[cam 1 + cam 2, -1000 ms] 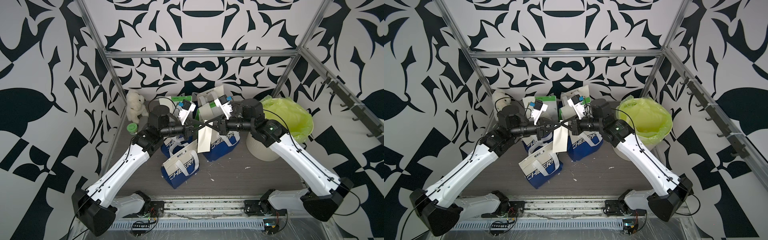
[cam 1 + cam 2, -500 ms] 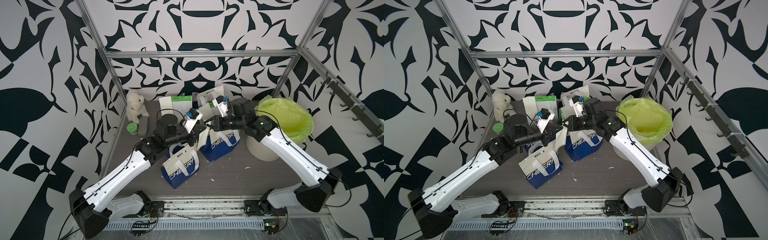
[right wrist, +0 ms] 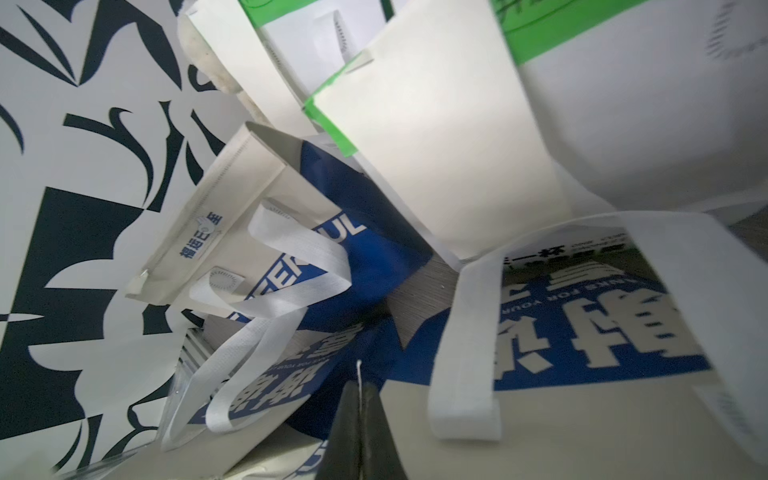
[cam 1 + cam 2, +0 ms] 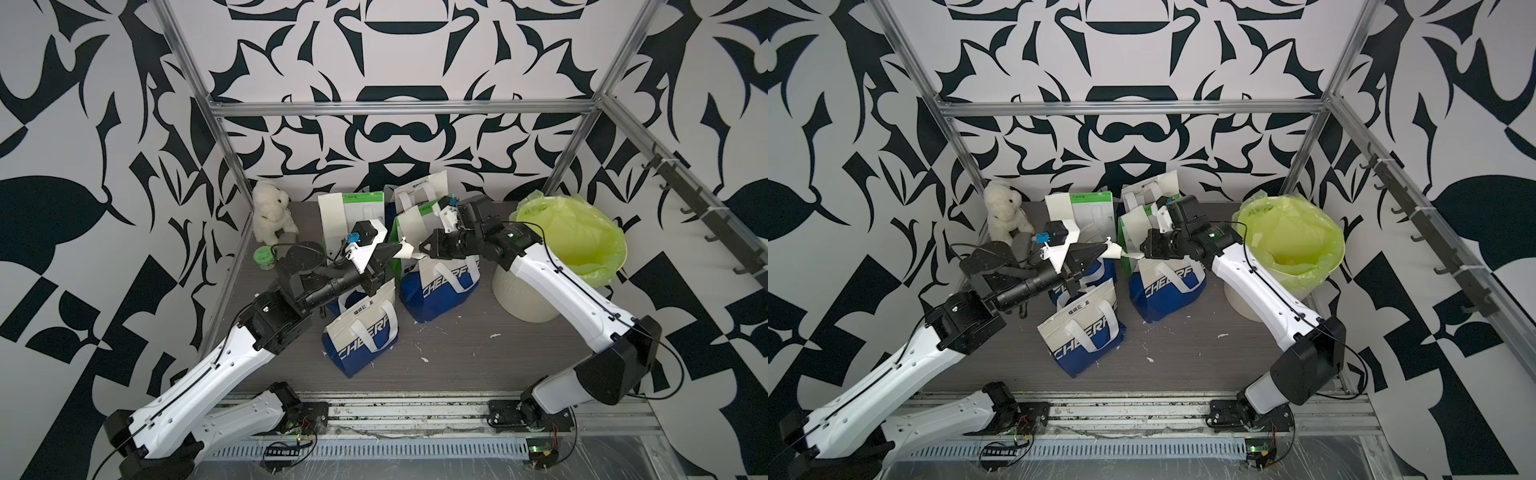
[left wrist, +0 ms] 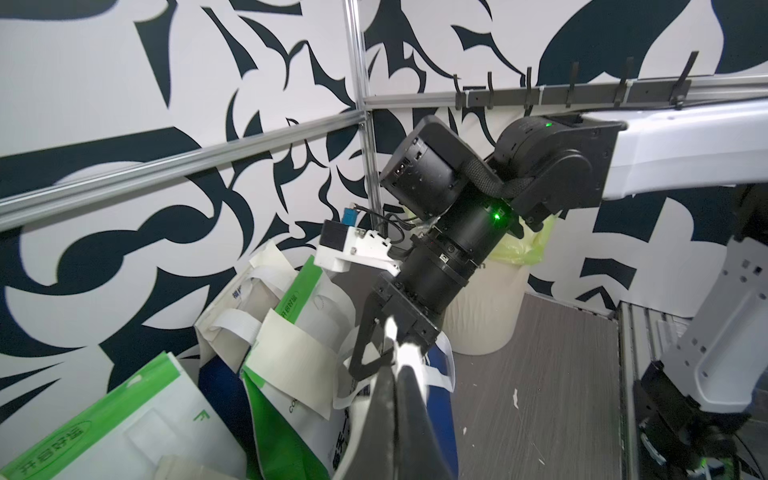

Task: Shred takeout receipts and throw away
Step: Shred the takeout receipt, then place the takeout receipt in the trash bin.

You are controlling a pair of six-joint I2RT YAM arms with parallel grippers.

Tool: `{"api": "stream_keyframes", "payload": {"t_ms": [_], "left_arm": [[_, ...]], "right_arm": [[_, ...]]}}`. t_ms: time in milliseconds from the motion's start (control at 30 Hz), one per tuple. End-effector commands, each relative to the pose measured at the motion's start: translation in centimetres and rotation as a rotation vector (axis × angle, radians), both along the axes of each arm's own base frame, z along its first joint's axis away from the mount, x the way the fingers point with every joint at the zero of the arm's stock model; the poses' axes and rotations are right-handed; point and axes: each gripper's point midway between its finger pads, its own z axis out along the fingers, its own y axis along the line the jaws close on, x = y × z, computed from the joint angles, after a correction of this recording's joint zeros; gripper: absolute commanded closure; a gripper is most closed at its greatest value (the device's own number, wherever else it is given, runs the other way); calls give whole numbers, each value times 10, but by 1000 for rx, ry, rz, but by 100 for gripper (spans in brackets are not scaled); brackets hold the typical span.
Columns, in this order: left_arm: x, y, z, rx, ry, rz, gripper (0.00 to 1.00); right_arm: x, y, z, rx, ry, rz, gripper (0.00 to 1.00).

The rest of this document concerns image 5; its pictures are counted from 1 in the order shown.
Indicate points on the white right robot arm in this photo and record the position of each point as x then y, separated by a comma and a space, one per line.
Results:
699, 391

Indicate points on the green white right takeout bag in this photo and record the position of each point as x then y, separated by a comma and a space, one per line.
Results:
291, 440

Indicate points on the grey wall hook rail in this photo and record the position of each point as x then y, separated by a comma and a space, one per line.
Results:
627, 91

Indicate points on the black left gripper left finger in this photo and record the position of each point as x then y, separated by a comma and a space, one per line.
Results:
374, 455

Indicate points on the blue white takeout bag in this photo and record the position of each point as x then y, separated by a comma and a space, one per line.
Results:
227, 328
439, 384

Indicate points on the white receipt on green bag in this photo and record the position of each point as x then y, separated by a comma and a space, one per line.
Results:
293, 362

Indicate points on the green white takeout bag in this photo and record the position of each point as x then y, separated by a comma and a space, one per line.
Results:
158, 412
291, 440

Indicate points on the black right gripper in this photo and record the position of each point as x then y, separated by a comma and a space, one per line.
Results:
389, 304

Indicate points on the green white left takeout bag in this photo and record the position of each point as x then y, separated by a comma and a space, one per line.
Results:
158, 412

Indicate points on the cream ribbed trash bin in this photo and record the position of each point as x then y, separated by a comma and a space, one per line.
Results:
482, 318

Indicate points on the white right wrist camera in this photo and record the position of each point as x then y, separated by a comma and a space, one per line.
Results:
341, 245

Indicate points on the green plastic bin liner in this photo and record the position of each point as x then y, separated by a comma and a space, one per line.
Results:
527, 251

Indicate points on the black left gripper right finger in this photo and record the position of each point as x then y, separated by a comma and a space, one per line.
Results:
417, 452

